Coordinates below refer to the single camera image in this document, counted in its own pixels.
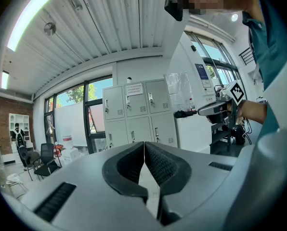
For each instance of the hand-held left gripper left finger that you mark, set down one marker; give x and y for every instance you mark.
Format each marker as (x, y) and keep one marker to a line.
(131, 165)

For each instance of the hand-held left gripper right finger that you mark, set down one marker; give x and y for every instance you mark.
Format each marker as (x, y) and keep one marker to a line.
(162, 165)

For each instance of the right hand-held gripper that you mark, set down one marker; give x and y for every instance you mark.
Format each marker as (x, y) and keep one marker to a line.
(235, 93)

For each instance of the grey metal locker door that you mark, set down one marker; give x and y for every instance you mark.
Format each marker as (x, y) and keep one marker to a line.
(117, 131)

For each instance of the grey metal locker cabinet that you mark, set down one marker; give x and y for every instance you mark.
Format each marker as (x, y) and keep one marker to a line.
(158, 97)

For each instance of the person's right forearm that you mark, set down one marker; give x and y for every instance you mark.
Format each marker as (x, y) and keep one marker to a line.
(251, 112)

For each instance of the white shelf unit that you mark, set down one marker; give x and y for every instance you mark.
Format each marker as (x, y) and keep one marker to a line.
(25, 119)

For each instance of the person's right hand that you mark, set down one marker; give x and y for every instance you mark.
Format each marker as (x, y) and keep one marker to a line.
(227, 108)

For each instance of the black metal railing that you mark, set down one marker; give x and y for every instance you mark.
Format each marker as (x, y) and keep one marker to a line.
(247, 56)

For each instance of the black framed window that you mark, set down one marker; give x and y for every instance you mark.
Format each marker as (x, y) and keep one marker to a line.
(71, 119)
(220, 56)

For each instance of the black bag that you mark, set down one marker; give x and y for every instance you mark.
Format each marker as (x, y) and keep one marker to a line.
(238, 135)

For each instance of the white low counter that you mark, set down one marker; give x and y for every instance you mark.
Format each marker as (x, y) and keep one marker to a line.
(194, 133)

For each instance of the red capped bottle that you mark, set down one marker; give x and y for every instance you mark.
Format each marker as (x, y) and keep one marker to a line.
(192, 105)

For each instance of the black shelf rack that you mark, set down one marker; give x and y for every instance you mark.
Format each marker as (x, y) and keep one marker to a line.
(219, 138)

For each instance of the black folded umbrella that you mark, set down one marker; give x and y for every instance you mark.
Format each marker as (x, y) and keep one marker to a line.
(184, 114)

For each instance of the clear plastic bag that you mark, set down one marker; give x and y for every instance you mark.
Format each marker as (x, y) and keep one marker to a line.
(179, 88)

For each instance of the person in teal shirt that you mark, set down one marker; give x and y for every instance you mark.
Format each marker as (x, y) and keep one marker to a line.
(273, 47)

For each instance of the white cardboard box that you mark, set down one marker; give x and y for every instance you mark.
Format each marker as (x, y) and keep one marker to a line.
(70, 154)

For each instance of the round ceiling lamp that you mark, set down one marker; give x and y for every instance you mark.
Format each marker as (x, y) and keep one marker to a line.
(234, 17)

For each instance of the white paper note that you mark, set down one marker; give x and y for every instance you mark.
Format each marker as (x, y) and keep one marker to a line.
(134, 89)

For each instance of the black office chair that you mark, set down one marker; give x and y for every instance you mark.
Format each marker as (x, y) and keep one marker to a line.
(47, 153)

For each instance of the dark padded chair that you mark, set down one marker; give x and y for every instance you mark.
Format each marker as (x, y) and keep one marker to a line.
(32, 157)

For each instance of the short ceiling light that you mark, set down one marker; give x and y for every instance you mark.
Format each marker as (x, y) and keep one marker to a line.
(5, 80)

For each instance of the round metal ceiling fixture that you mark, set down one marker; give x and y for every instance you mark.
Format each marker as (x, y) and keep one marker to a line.
(49, 29)

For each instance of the long ceiling light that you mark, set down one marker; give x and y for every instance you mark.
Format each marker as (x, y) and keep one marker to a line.
(30, 13)

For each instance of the blue white wall poster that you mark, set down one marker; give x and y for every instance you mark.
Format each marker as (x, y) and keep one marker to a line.
(203, 78)

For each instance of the black wall sensor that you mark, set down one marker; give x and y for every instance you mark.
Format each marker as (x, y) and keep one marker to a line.
(193, 47)

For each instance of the small white camera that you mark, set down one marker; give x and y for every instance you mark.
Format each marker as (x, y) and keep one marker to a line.
(129, 80)

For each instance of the black head-worn camera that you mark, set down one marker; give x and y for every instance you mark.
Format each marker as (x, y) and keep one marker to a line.
(174, 6)

